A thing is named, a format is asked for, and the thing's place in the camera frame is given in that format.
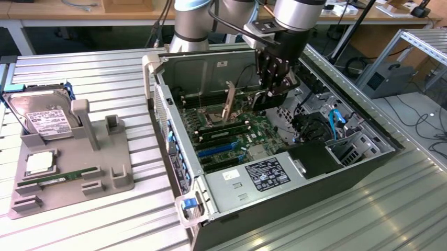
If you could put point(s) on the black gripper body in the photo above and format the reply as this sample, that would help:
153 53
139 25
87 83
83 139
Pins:
294 44

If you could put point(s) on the graphics card with black fan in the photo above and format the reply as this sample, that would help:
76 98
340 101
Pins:
228 102

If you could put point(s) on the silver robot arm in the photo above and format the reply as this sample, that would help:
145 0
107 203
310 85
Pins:
189 26

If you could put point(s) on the silver drive cage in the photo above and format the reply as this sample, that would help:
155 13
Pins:
290 115

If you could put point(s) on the black tripod pole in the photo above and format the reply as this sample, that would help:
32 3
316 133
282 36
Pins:
352 28

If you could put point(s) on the black RAM slot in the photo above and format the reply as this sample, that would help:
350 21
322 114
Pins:
204 98
207 104

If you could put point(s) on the green motherboard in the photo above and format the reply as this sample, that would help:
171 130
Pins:
265 130

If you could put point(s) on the thin locking lever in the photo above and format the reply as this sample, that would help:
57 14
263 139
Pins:
199 100

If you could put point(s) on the CPU socket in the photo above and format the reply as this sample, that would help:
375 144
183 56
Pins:
212 117

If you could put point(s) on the dark RAM stick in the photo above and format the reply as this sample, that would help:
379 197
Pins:
223 133

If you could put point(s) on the white flat box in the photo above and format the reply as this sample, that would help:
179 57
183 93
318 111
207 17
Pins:
394 11

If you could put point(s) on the black expansion slot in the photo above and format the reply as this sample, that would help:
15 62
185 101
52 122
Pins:
221 162
211 144

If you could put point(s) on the black plastic shroud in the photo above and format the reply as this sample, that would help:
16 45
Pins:
307 159

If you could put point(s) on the grey machine box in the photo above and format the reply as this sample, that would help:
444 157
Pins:
394 81

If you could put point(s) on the blue expansion slot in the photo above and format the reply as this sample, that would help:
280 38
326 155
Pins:
216 149

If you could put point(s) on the silver disk bay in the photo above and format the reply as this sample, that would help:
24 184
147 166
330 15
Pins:
356 149

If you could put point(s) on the grey power supply unit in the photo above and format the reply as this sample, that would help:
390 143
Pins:
244 188

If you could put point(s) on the black open PC case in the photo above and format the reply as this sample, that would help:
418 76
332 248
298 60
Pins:
314 204

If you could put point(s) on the blue case latch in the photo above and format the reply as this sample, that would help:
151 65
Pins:
188 204

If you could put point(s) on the wooden desk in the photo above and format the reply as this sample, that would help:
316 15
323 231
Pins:
52 13

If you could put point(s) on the silver hard disk drive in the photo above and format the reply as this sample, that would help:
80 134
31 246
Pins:
41 117

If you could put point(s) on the grey parts rack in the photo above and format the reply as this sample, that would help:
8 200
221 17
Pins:
69 167

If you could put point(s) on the green RAM stick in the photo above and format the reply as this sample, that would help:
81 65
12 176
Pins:
75 173

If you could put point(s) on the hard drive in blue caddy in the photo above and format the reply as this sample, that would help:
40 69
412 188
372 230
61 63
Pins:
13 88

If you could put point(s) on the silver CPU chip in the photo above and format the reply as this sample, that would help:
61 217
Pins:
40 162

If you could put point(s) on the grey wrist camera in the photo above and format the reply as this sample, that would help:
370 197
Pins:
261 34

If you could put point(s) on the aluminium profile frame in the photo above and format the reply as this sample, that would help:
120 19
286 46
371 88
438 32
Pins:
424 36

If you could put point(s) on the black camera stand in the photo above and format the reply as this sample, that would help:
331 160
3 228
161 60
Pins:
420 11

